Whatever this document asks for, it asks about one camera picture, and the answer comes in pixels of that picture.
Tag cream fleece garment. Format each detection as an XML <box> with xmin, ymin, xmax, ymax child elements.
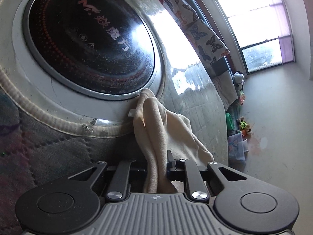
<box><xmin>129</xmin><ymin>89</ymin><xmax>214</xmax><ymax>194</ymax></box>

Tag clear plastic storage box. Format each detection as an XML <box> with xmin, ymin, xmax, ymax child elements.
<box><xmin>228</xmin><ymin>130</ymin><xmax>249</xmax><ymax>163</ymax></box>

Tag green plastic bowl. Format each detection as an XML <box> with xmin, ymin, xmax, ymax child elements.
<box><xmin>226</xmin><ymin>112</ymin><xmax>235</xmax><ymax>135</ymax></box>

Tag brown green plush toys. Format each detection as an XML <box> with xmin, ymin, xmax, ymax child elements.
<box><xmin>236</xmin><ymin>117</ymin><xmax>251</xmax><ymax>137</ymax></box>

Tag quilted star tablecloth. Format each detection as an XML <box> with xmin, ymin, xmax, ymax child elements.
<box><xmin>1</xmin><ymin>0</ymin><xmax>229</xmax><ymax>234</ymax></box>

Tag grey plain pillow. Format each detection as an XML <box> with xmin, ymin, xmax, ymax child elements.
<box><xmin>213</xmin><ymin>70</ymin><xmax>238</xmax><ymax>111</ymax></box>

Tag blue corner sofa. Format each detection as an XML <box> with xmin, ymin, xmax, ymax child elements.
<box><xmin>159</xmin><ymin>0</ymin><xmax>239</xmax><ymax>135</ymax></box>

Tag white black plush toy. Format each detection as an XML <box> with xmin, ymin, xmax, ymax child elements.
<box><xmin>233</xmin><ymin>71</ymin><xmax>245</xmax><ymax>91</ymax></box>

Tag large butterfly print pillow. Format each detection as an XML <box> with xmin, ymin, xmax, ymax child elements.
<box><xmin>184</xmin><ymin>19</ymin><xmax>229</xmax><ymax>66</ymax></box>

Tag round black induction cooktop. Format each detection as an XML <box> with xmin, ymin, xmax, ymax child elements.
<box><xmin>23</xmin><ymin>0</ymin><xmax>157</xmax><ymax>100</ymax></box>

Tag small butterfly print pillow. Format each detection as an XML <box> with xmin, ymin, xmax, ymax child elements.
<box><xmin>163</xmin><ymin>0</ymin><xmax>199</xmax><ymax>29</ymax></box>

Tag window with frame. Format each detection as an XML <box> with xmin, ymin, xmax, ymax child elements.
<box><xmin>201</xmin><ymin>0</ymin><xmax>295</xmax><ymax>74</ymax></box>

